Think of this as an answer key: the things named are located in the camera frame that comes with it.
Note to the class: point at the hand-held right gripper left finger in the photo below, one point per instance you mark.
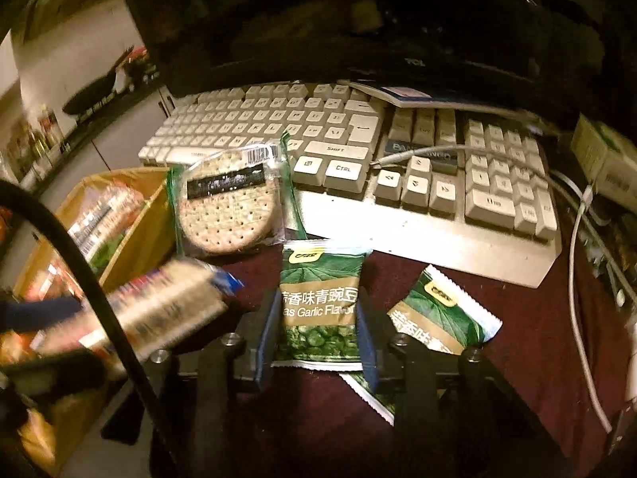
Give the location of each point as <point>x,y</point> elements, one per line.
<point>266,328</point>

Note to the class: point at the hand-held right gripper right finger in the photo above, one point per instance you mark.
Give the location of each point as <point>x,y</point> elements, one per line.
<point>366,338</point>

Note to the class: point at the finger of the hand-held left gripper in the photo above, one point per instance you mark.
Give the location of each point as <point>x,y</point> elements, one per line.
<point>54,371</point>
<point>40,311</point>

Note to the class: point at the green pea snack packet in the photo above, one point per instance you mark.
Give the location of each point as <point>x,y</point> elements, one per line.
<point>318,308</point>
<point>438,318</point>

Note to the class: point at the long biscuit packet blue ends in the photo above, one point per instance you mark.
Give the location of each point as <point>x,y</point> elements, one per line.
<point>164,303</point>

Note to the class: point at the pile of assorted snack packets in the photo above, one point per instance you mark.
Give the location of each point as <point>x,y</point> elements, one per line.
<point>99,219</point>

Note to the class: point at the round cracker packet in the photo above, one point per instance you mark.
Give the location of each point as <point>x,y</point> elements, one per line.
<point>229,209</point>

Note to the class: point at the maroon tablecloth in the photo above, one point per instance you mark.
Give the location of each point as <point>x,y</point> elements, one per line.
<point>522,358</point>

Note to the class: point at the row of condiment bottles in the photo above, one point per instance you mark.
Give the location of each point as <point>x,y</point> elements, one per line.
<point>40,132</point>

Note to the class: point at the white base cabinets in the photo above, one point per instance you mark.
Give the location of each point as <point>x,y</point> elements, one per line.
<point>124,134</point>

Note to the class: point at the white computer keyboard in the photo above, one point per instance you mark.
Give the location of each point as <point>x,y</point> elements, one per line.
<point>348,124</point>

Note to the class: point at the black frying pan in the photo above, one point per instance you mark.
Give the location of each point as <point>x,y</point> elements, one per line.
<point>94,97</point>

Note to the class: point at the thin booklet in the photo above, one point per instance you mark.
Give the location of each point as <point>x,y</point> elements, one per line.
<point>413,93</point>

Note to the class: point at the dark wok with red rim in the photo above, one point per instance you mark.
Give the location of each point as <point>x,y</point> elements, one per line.
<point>139,67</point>

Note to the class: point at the small white green carton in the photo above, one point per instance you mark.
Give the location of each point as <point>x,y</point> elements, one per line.
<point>602,154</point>

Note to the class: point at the range hood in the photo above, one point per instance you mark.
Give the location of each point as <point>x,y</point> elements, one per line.
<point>64,5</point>

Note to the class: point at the black computer monitor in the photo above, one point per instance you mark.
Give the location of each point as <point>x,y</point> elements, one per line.
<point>348,20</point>

